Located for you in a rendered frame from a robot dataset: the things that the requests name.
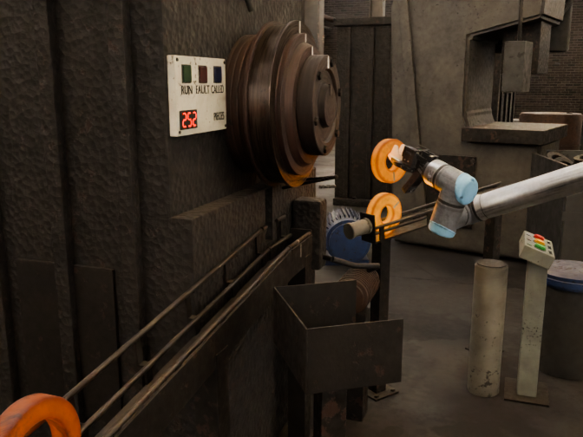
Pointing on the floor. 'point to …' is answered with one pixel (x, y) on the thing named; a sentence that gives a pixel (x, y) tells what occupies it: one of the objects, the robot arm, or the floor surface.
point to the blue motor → (334, 233)
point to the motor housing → (365, 281)
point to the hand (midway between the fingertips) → (389, 155)
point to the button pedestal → (531, 326)
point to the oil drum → (559, 123)
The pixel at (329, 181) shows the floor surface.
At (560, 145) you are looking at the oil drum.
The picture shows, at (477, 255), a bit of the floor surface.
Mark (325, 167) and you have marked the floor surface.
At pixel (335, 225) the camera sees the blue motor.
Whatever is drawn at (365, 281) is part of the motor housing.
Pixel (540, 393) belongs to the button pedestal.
